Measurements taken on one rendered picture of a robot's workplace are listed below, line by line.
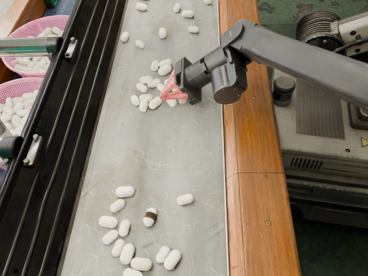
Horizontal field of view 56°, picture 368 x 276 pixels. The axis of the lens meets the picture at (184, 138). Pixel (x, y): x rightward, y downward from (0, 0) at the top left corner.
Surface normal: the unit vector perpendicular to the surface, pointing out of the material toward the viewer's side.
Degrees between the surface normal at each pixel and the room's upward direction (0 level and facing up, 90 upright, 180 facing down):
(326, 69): 48
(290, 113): 0
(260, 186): 0
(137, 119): 0
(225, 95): 96
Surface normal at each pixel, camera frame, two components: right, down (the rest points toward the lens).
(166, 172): -0.06, -0.61
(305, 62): -0.77, -0.26
